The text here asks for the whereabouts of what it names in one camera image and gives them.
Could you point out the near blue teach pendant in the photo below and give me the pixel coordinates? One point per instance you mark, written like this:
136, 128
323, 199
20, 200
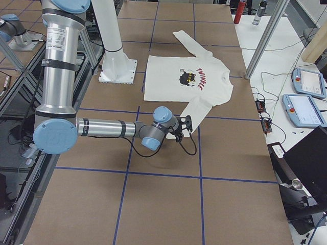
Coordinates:
302, 111

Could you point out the clear grey-capped bottle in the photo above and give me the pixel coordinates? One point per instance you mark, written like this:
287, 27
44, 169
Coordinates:
260, 12

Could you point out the lower red circuit board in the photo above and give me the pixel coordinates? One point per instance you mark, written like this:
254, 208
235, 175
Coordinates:
266, 126

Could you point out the red circuit board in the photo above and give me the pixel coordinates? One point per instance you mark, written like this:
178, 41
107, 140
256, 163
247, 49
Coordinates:
260, 105
266, 126

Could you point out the cream long-sleeve cat shirt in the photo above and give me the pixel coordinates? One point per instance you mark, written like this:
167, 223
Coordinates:
201, 80

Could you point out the white power strip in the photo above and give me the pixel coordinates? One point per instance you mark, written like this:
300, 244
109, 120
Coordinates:
30, 154

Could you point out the white pedestal column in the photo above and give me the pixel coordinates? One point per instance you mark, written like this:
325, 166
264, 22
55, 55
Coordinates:
116, 66

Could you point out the aluminium frame post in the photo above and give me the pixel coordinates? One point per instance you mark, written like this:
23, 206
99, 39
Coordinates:
266, 36

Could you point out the upper red circuit board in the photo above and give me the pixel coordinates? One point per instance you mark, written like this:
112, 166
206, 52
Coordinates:
260, 105

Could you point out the aluminium frame cabinet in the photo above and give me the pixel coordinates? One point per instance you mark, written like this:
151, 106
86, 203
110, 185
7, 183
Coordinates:
25, 170

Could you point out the wooden beam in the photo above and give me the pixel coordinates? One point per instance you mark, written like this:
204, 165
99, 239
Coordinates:
317, 14

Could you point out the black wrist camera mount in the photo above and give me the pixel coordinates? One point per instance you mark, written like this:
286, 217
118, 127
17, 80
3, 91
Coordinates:
186, 123

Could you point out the blue teach pendant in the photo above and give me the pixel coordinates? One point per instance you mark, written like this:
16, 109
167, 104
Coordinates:
302, 111
309, 82

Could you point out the red water bottle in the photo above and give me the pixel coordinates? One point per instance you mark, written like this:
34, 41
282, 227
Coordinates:
239, 12

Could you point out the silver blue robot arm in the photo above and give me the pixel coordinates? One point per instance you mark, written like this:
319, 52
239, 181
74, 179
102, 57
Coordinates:
17, 36
56, 125

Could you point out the far blue teach pendant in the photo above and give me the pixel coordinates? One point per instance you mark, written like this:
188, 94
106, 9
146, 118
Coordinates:
309, 82

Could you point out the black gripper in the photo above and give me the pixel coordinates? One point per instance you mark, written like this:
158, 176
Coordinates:
178, 134

